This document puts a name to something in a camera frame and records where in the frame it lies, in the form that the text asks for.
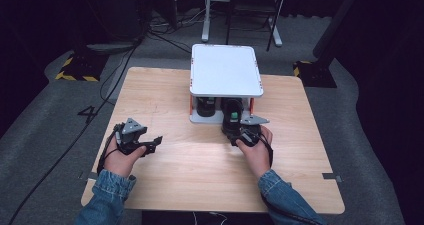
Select person's right hand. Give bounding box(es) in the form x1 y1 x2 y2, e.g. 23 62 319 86
236 125 274 179

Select white two-tier shoe rack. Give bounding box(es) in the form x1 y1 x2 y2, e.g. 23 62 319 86
189 43 264 125

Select black folding chair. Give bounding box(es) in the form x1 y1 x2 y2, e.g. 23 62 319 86
225 0 288 52

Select thin white cable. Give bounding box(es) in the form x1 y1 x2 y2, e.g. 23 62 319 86
192 211 228 225

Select left hand-held gripper cable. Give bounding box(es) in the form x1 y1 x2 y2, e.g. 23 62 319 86
96 124 122 176

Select black slanted stand pole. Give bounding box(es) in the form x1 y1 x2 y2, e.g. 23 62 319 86
312 0 365 60

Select long black floor cable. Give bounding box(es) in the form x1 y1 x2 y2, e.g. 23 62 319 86
8 41 141 225

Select black yellow-striped stand base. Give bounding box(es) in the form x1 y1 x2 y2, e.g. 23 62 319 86
292 60 338 89
54 50 110 83

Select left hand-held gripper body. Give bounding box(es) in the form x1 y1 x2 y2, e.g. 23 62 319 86
115 117 153 155

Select white desk frame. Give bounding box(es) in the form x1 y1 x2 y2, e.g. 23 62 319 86
201 0 284 48

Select person's left hand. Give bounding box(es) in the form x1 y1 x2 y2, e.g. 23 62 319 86
103 137 147 179

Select grey tape strip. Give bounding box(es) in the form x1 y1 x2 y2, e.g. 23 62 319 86
321 172 343 183
79 171 99 181

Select hand-held gripper cable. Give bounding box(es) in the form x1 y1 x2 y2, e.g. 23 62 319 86
259 133 275 169
96 124 122 176

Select right hand-held gripper cable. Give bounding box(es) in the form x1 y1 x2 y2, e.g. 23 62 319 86
259 133 275 169

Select black sandal with green tab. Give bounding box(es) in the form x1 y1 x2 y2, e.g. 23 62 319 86
221 98 247 143

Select looped black floor cable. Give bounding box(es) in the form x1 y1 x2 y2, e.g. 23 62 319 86
99 48 134 103

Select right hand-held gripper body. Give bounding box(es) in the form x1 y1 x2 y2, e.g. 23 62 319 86
237 114 270 148

